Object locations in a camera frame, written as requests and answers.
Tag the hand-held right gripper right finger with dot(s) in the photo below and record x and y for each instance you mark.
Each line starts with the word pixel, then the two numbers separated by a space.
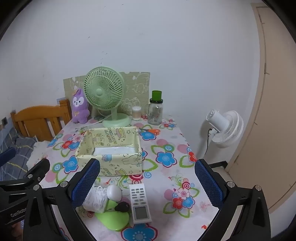
pixel 208 183

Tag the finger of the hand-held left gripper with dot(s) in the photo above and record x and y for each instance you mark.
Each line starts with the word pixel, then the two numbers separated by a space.
pixel 39 169
pixel 8 155

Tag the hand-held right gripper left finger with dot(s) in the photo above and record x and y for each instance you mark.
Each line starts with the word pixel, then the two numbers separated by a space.
pixel 86 183

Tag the yellow cartoon storage box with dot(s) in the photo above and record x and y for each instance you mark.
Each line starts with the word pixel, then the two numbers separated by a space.
pixel 122 166

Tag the black key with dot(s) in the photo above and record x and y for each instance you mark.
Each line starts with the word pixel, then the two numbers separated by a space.
pixel 122 206

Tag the green round pad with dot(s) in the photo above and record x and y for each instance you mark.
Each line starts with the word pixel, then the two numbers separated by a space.
pixel 113 220

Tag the white remote control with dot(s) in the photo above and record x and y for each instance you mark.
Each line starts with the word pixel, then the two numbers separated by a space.
pixel 138 197

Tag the grey plaid blanket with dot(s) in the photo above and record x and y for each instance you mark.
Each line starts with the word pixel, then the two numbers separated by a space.
pixel 20 157

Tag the white crumpled cloth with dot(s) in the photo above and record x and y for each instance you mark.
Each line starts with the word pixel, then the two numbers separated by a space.
pixel 39 148

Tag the floral tablecloth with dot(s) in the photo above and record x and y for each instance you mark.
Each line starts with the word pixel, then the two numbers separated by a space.
pixel 161 185

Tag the wooden bed headboard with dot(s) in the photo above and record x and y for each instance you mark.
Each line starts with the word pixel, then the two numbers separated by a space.
pixel 37 115

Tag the white standing fan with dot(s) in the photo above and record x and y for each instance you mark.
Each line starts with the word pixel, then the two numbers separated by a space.
pixel 227 129

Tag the purple plush toy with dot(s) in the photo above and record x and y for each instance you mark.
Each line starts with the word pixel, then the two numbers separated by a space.
pixel 79 104

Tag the cotton swab jar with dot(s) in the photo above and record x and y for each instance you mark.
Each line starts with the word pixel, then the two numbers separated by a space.
pixel 136 113

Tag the glass mug jar green lid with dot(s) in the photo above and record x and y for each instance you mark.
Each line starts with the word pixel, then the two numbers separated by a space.
pixel 156 113

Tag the green desk fan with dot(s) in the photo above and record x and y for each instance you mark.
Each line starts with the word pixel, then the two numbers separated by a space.
pixel 101 92

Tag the beige door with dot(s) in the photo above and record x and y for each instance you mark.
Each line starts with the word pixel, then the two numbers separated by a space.
pixel 277 115

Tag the beige cartoon printed board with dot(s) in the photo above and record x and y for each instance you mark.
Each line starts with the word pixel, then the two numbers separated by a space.
pixel 138 85

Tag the wall socket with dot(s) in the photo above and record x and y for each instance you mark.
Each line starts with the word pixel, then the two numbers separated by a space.
pixel 4 121

